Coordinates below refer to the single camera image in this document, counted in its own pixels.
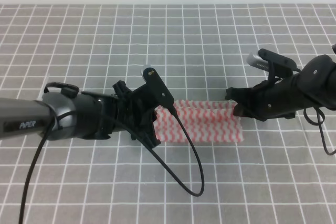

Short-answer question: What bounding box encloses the black left camera cable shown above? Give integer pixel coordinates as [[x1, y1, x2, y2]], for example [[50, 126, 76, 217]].
[[18, 103, 205, 224]]

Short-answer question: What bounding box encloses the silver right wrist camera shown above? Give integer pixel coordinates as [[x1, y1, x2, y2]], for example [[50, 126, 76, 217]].
[[246, 48, 300, 78]]

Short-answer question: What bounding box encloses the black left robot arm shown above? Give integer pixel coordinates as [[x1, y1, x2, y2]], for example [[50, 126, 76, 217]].
[[1, 81, 161, 148]]

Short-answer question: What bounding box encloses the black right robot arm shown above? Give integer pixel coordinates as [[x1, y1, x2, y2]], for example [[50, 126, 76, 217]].
[[225, 48, 335, 121]]

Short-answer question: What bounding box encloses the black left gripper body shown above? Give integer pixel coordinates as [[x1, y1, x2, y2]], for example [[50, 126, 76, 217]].
[[112, 80, 161, 147]]

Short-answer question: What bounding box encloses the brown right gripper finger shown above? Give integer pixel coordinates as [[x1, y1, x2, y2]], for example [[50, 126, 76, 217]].
[[233, 103, 249, 116]]

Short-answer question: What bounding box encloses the pink wavy striped towel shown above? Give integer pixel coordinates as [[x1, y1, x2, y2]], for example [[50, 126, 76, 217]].
[[154, 100, 244, 143]]

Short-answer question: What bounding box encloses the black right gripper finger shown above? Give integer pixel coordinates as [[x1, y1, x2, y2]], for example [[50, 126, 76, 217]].
[[225, 87, 252, 101]]

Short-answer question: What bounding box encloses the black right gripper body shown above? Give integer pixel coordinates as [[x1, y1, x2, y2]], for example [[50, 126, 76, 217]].
[[236, 78, 295, 121]]

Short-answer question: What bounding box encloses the grey grid tablecloth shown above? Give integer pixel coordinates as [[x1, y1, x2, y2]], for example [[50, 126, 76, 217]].
[[1, 4, 335, 223]]

